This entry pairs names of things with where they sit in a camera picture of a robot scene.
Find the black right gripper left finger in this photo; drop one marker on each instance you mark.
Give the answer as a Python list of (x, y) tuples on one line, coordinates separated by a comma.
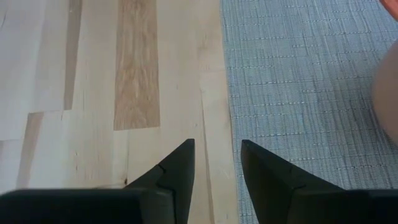
[(174, 174)]

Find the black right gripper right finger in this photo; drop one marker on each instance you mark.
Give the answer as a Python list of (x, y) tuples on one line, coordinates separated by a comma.
[(267, 180)]

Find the copper mug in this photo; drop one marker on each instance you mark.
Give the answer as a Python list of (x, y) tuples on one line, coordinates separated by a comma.
[(388, 93)]

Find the grey woven placemat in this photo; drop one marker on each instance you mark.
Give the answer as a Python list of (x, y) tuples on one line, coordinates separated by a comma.
[(298, 93)]

